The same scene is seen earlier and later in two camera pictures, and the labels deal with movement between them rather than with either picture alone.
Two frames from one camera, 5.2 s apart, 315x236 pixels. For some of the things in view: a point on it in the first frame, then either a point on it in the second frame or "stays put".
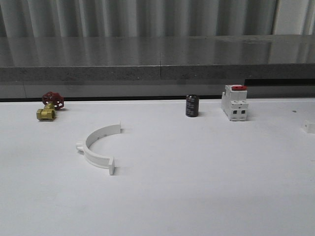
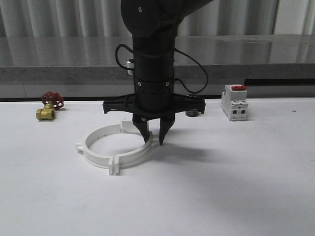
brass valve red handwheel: [53, 101] stays put
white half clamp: [95, 159] stays put
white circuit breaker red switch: [234, 102] stays put
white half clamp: [308, 128] → [139, 156]
